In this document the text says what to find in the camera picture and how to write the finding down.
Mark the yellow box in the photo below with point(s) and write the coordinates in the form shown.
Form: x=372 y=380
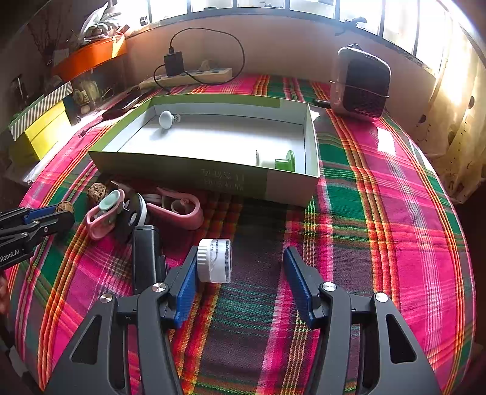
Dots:
x=41 y=133

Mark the black phone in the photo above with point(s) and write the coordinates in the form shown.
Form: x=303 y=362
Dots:
x=125 y=102

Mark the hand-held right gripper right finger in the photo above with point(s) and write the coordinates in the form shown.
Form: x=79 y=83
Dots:
x=300 y=288

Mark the clear storage case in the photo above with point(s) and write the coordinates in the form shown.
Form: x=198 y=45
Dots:
x=95 y=87

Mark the plaid blanket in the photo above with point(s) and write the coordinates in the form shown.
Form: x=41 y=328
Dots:
x=379 y=228

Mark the large walnut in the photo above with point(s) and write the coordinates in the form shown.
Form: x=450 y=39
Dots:
x=97 y=193

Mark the plastic bag with plant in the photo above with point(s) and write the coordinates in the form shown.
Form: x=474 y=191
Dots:
x=98 y=26

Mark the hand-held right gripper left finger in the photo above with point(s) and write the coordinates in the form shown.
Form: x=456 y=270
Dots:
x=186 y=296

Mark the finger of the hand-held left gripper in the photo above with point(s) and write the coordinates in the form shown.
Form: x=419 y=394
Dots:
x=38 y=214
x=57 y=224

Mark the beige power strip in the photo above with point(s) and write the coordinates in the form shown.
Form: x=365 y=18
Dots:
x=212 y=74

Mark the green and white cardboard box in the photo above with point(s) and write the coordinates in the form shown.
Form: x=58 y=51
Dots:
x=171 y=171

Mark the large pink clip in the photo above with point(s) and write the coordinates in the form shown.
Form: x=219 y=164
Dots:
x=190 y=220

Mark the black rectangular device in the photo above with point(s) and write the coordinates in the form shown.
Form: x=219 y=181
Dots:
x=146 y=254

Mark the white knob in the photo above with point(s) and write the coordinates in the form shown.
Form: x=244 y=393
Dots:
x=166 y=119

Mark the orange box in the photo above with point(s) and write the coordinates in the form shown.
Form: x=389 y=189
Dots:
x=91 y=57

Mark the small black cylinder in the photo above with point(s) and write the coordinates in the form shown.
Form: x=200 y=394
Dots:
x=321 y=102

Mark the dried branches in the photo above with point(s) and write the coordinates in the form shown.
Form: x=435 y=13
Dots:
x=49 y=41

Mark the pink clip with mint disc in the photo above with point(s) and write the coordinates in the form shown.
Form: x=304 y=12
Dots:
x=110 y=201

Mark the striped box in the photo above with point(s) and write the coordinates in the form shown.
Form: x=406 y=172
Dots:
x=41 y=104

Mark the black round device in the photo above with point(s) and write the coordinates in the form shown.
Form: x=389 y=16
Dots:
x=131 y=216

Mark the small space heater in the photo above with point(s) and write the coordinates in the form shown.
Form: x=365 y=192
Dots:
x=360 y=83

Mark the black charger adapter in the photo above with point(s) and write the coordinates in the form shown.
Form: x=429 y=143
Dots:
x=173 y=64

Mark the green and white spool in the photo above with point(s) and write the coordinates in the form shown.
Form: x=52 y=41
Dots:
x=284 y=161

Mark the small walnut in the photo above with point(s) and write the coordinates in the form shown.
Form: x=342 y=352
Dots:
x=64 y=207

